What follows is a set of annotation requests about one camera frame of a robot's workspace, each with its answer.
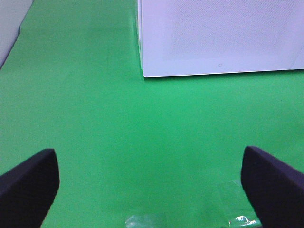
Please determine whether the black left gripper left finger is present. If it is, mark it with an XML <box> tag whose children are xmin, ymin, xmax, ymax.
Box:
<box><xmin>0</xmin><ymin>149</ymin><xmax>59</xmax><ymax>228</ymax></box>

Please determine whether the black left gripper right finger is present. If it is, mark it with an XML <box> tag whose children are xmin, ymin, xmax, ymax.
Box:
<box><xmin>240</xmin><ymin>146</ymin><xmax>304</xmax><ymax>228</ymax></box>

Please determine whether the white microwave oven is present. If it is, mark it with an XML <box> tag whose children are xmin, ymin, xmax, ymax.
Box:
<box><xmin>137</xmin><ymin>0</ymin><xmax>304</xmax><ymax>77</ymax></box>

